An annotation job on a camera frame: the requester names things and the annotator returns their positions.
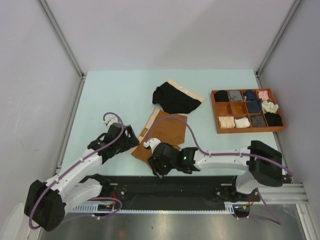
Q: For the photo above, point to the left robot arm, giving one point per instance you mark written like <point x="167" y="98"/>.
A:
<point x="48" y="202"/>

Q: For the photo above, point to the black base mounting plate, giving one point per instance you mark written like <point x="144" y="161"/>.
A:
<point x="180" y="190"/>

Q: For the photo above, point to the brown boxer underwear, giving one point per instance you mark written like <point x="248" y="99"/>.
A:
<point x="171" y="131"/>

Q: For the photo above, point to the left aluminium frame post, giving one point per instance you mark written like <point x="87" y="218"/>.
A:
<point x="49" y="15"/>

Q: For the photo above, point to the rolled black garment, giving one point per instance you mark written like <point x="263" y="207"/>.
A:
<point x="221" y="96"/>
<point x="273" y="119"/>

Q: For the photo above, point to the navy blue underwear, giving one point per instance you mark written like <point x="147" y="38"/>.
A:
<point x="254" y="106"/>

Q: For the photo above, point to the rolled navy garment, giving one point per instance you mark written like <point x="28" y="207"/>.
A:
<point x="249" y="95"/>

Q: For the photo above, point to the rolled white garment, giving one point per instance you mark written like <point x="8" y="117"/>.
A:
<point x="242" y="123"/>

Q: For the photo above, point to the white slotted cable duct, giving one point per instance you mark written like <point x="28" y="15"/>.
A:
<point x="107" y="207"/>

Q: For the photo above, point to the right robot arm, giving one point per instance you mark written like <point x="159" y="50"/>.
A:
<point x="261" y="164"/>

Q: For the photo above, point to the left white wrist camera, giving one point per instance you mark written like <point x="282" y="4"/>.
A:
<point x="111" y="121"/>

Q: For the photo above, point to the aluminium frame post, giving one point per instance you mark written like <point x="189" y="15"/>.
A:
<point x="279" y="35"/>
<point x="49" y="15"/>

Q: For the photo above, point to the rolled dark grey garment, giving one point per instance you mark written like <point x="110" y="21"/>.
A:
<point x="258" y="121"/>

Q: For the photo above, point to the rolled cream garment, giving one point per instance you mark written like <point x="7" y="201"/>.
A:
<point x="269" y="107"/>

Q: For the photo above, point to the rolled black garment front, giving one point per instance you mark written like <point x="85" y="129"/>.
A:
<point x="273" y="119"/>

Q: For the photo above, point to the rolled beige garment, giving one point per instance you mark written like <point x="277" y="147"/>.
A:
<point x="226" y="122"/>

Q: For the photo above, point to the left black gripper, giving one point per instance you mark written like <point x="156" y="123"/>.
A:
<point x="130" y="142"/>

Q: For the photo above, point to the rolled grey striped garment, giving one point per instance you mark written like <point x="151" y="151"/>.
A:
<point x="235" y="96"/>

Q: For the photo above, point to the rolled pink garment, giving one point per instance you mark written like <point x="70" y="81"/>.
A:
<point x="263" y="95"/>

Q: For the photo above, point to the right aluminium frame post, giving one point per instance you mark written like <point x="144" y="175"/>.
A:
<point x="279" y="35"/>

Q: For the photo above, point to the black underwear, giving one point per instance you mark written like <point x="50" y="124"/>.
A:
<point x="176" y="99"/>

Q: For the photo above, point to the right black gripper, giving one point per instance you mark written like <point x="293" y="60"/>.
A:
<point x="156" y="169"/>

